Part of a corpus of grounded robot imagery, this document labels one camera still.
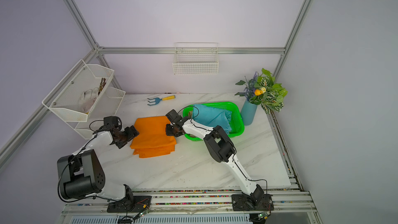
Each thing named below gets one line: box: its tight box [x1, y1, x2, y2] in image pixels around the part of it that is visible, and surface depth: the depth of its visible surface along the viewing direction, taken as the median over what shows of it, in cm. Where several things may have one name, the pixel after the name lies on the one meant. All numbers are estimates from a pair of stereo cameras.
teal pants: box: [192, 104, 233, 135], surface depth 100 cm
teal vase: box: [240, 98, 258, 126], surface depth 96 cm
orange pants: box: [130, 115, 177, 159], surface depth 92 cm
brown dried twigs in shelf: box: [97, 77, 107, 95], surface depth 83 cm
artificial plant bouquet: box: [234, 67, 288, 115], surface depth 80 cm
